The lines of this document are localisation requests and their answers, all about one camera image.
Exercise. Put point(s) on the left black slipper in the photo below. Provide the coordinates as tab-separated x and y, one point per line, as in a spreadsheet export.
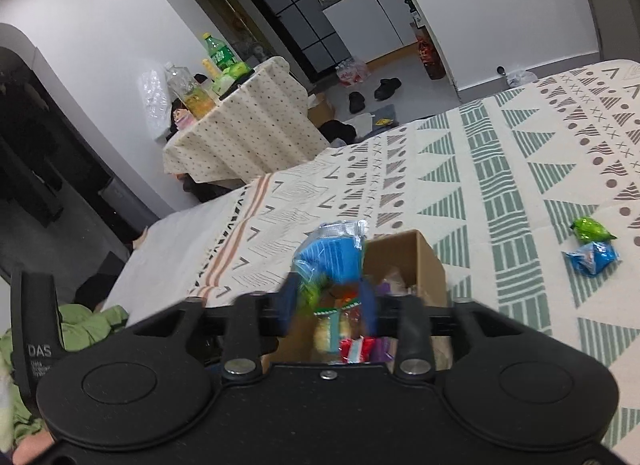
356	102

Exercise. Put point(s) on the pack of water bottles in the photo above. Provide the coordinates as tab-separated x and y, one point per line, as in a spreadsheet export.
352	72

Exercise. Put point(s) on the right black slipper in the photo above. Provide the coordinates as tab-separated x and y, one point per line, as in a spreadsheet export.
387	88

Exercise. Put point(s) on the brown cardboard box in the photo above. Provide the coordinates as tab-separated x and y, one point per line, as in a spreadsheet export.
396	265

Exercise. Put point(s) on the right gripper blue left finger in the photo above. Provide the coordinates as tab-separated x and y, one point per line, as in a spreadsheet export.
255	321

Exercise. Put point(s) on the blue green snack packet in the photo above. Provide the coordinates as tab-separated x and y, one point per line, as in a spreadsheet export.
331	255

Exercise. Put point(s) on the person's hand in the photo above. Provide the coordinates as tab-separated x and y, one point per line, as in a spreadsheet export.
31	447

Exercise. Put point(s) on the patterned bed blanket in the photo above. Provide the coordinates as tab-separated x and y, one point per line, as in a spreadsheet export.
493	186

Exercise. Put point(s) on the green candy wrapper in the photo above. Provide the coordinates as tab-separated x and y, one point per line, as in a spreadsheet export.
588	230

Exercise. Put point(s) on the white cabinet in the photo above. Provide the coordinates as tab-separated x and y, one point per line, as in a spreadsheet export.
371	29

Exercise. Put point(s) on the green soda bottle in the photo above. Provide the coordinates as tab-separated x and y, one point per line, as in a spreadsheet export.
220	53

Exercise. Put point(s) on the black slipper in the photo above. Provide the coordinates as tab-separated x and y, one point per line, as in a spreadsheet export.
387	88
356	102

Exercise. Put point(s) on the blue candy packet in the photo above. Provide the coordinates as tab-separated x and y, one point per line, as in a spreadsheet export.
592	258

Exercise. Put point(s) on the red white candy packet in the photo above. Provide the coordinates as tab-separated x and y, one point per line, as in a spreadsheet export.
356	350

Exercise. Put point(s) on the round table dotted tablecloth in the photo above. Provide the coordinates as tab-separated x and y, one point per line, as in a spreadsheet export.
261	128

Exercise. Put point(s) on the clear yellow liquid bottle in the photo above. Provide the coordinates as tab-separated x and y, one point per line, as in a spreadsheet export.
183	84

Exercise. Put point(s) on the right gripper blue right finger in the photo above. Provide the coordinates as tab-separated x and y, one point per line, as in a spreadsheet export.
406	319

